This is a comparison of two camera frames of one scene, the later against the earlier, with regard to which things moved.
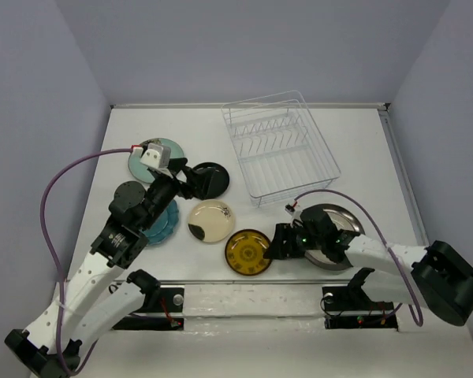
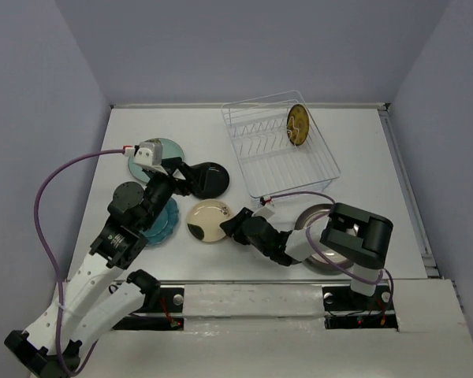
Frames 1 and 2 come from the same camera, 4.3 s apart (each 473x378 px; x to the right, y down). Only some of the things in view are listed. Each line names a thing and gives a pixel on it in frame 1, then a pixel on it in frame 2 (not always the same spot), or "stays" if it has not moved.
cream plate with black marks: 210,220 stays
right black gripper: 279,249 to 235,226
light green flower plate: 139,171 stays
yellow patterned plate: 244,253 to 298,124
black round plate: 220,179 stays
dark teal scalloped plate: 164,226 stays
